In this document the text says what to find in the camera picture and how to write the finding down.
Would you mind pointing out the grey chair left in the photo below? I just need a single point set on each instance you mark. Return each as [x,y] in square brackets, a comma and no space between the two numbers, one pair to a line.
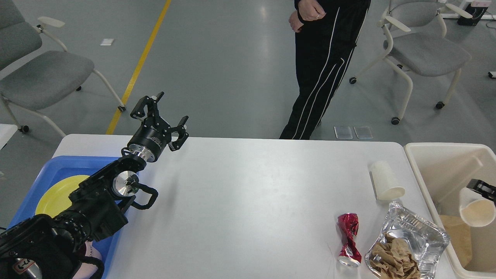
[46,79]

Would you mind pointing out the brown paper bag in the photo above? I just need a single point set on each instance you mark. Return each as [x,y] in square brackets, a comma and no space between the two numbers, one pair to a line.
[461,240]

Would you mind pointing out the clear floor plate left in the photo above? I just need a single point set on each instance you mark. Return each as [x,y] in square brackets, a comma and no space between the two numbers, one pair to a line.
[343,132]

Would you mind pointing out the pink mug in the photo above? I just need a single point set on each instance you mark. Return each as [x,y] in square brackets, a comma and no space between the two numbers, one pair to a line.
[92,266]

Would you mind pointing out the yellow plastic plate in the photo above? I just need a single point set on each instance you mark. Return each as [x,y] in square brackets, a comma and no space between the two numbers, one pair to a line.
[56,199]

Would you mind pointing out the crushed red can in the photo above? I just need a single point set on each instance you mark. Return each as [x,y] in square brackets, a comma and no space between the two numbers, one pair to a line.
[349,254]

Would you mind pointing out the white paper cup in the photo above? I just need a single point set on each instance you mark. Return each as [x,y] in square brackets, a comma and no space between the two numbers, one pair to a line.
[386,184]
[474,209]

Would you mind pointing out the person in striped black pants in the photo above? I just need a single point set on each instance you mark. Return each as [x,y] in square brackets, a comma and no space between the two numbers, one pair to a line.
[326,34]

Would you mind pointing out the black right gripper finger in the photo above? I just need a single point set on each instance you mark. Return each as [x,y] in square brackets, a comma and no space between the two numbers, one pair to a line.
[484,189]

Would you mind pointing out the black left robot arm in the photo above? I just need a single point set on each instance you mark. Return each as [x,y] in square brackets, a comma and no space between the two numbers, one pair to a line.
[44,247]

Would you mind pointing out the grey chair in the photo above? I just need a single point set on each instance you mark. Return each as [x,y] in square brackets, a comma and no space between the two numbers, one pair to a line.
[415,40]
[46,79]

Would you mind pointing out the foil tray with paper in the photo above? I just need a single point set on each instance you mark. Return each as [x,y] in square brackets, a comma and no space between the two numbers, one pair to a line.
[408,247]

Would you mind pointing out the clear floor plate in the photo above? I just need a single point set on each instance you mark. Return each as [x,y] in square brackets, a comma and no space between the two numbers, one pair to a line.
[343,132]
[363,132]

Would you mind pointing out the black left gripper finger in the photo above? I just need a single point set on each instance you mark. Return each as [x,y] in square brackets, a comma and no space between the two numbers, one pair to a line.
[180,129]
[146,110]

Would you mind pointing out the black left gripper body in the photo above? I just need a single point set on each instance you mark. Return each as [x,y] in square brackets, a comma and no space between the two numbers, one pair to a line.
[149,142]

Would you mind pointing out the beige plastic bin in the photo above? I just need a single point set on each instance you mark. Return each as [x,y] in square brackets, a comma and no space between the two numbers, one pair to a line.
[442,170]

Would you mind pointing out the grey chair right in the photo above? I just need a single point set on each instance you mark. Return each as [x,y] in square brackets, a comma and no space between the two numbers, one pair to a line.
[415,40]

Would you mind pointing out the clear floor plate right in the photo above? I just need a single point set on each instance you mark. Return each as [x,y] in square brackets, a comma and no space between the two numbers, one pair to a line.
[363,132]

